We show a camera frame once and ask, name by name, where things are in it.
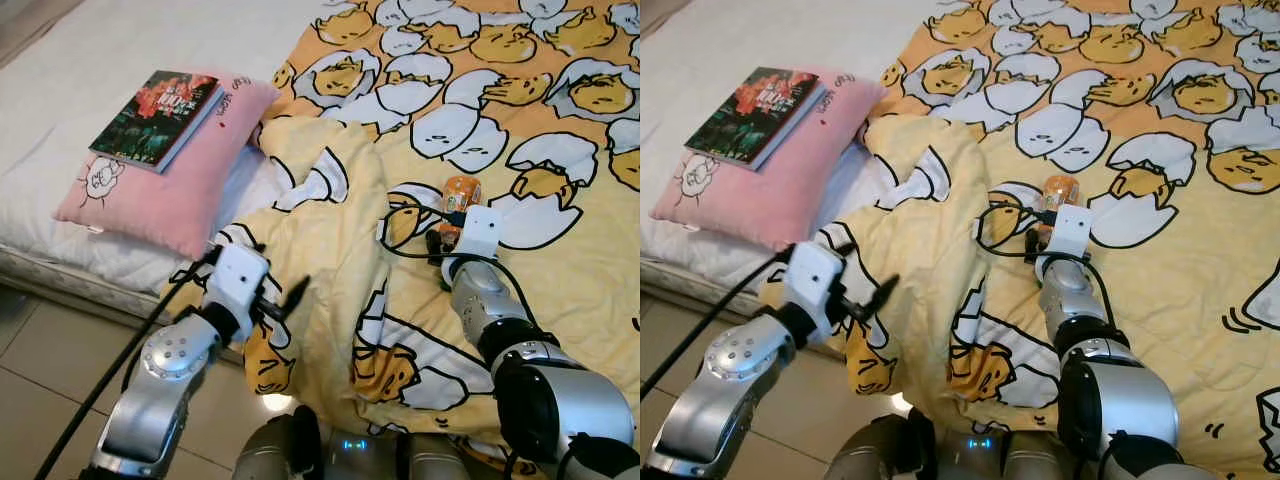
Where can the orange drink bottle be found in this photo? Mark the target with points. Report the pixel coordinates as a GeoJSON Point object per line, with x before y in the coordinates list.
{"type": "Point", "coordinates": [460, 192]}
{"type": "Point", "coordinates": [1058, 190]}

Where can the pink cartoon pillow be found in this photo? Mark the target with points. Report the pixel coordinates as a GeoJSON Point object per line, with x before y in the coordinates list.
{"type": "Point", "coordinates": [770, 200]}
{"type": "Point", "coordinates": [170, 200]}

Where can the yellow egg-print blanket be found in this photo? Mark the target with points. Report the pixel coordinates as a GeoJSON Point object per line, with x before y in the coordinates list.
{"type": "Point", "coordinates": [560, 260]}
{"type": "Point", "coordinates": [1160, 270]}

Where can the dark red-green paperback book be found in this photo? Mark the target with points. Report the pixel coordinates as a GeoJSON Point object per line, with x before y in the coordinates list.
{"type": "Point", "coordinates": [755, 112]}
{"type": "Point", "coordinates": [155, 115]}

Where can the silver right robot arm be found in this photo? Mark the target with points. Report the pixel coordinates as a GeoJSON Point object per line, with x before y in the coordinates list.
{"type": "Point", "coordinates": [1065, 300]}
{"type": "Point", "coordinates": [480, 300]}

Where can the dark grey robot torso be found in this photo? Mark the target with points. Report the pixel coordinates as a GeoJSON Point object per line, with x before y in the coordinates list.
{"type": "Point", "coordinates": [350, 450]}
{"type": "Point", "coordinates": [960, 455]}

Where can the grey quilted mattress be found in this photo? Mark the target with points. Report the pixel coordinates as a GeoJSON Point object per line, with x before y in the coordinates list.
{"type": "Point", "coordinates": [60, 275]}
{"type": "Point", "coordinates": [680, 272]}

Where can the white quilted bed sheet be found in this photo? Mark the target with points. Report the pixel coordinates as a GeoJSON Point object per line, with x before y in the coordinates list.
{"type": "Point", "coordinates": [60, 80]}
{"type": "Point", "coordinates": [700, 70]}

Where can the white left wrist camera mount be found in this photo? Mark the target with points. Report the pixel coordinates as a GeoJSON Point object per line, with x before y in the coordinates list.
{"type": "Point", "coordinates": [238, 275]}
{"type": "Point", "coordinates": [815, 280]}

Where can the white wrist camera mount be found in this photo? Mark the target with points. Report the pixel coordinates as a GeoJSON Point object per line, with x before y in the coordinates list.
{"type": "Point", "coordinates": [815, 280]}
{"type": "Point", "coordinates": [480, 230]}
{"type": "Point", "coordinates": [1068, 228]}
{"type": "Point", "coordinates": [238, 275]}

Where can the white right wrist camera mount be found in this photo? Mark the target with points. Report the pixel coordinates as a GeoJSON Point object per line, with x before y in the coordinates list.
{"type": "Point", "coordinates": [480, 230]}
{"type": "Point", "coordinates": [1068, 228]}

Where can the beige padded bed rail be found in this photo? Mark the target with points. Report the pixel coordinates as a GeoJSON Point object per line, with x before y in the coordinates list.
{"type": "Point", "coordinates": [30, 25]}
{"type": "Point", "coordinates": [655, 12]}

